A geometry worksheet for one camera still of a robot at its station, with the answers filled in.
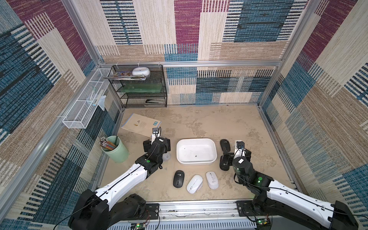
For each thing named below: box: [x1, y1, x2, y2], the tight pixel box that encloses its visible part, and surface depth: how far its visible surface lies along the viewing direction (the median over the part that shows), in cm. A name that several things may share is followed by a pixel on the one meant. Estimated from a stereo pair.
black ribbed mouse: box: [219, 138, 231, 153], surface depth 98 cm
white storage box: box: [176, 138, 218, 166], surface depth 95 cm
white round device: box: [132, 66, 151, 78], surface depth 91 cm
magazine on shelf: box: [103, 71, 147, 81], surface depth 82 cm
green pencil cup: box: [101, 135, 129, 163], surface depth 85 cm
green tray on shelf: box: [120, 82, 163, 93], surface depth 101 cm
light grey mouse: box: [161, 151, 172, 162], surface depth 93 cm
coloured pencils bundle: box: [98, 136, 117, 150], surface depth 82 cm
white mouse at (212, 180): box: [205, 171, 219, 190], surface depth 83 cm
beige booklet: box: [121, 113, 162, 138], surface depth 111 cm
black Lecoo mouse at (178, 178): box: [172, 170, 185, 189], surface depth 84 cm
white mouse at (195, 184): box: [186, 173, 204, 195], surface depth 82 cm
